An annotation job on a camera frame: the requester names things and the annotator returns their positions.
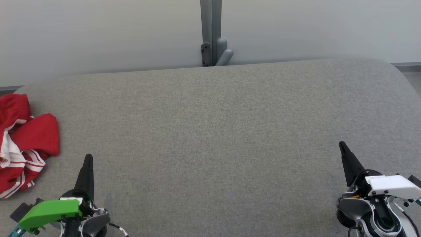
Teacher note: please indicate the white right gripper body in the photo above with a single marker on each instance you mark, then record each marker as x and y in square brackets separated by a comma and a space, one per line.
[394, 186]

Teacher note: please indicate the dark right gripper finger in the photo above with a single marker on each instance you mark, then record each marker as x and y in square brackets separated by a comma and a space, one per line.
[351, 166]

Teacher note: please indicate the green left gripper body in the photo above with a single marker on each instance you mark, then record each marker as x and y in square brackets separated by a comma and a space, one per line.
[49, 210]

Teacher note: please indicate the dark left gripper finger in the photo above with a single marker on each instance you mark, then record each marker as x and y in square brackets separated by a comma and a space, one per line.
[86, 177]

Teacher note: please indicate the red white jersey shirt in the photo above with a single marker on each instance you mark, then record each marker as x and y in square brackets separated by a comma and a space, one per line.
[36, 135]

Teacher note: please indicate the grey fabric sofa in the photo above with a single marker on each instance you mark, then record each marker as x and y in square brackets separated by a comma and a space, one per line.
[210, 131]

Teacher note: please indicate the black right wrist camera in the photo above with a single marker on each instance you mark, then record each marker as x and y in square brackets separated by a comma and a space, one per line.
[415, 181]

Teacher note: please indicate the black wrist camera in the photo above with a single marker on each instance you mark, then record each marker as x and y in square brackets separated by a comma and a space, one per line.
[21, 210]
[415, 181]

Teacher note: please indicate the teal right camera connector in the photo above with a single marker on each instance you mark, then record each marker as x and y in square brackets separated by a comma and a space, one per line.
[418, 200]

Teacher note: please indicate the teal camera connector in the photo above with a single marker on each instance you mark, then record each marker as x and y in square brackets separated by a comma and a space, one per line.
[15, 232]
[418, 200]

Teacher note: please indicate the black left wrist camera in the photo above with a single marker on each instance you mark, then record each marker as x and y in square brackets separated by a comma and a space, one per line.
[21, 210]

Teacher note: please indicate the teal left camera connector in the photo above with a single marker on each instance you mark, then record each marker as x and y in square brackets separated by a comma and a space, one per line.
[15, 232]

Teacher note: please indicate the grey metal post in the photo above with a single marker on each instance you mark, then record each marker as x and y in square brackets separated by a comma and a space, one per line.
[212, 29]

